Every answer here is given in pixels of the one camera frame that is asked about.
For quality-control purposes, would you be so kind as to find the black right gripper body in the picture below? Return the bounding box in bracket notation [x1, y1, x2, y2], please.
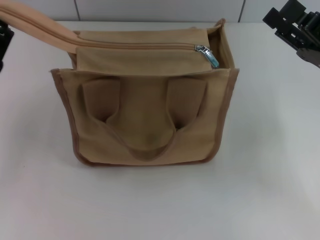
[296, 46, 320, 70]

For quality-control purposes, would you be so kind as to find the silver metal zipper pull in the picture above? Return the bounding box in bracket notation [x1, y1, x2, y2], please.
[194, 43, 221, 69]

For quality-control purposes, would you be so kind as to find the khaki canvas food bag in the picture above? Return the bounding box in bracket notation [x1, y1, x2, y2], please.
[0, 4, 241, 168]

